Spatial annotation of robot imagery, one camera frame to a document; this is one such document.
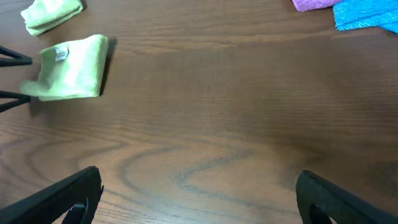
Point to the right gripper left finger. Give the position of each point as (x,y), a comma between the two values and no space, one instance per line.
(76,196)

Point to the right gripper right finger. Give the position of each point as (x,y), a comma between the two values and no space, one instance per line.
(320,201)

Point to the green microfiber cloth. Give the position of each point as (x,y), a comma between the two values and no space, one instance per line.
(72,69)

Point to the folded green cloth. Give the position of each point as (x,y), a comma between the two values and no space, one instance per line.
(44,15)

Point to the blue cloth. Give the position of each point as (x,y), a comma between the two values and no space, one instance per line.
(359,14)

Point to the purple cloth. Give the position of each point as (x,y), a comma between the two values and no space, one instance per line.
(308,5)

